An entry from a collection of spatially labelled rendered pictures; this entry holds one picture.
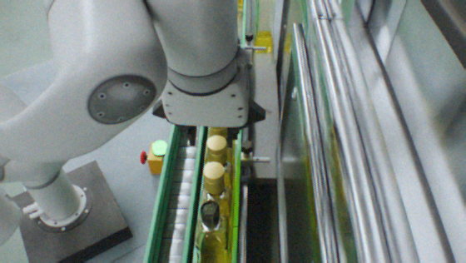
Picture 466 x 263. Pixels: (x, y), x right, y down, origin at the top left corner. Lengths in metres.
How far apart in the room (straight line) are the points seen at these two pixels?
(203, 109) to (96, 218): 0.64
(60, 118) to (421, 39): 0.25
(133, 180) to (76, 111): 0.87
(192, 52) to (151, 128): 0.93
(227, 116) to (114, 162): 0.78
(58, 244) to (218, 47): 0.77
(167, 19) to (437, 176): 0.21
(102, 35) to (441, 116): 0.21
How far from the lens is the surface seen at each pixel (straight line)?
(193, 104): 0.40
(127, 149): 1.18
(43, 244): 1.01
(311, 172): 0.39
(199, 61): 0.31
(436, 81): 0.26
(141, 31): 0.24
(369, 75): 0.33
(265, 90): 1.13
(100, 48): 0.23
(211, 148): 0.60
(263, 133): 1.00
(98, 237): 0.96
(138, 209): 1.04
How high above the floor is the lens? 1.63
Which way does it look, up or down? 48 degrees down
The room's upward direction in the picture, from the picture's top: straight up
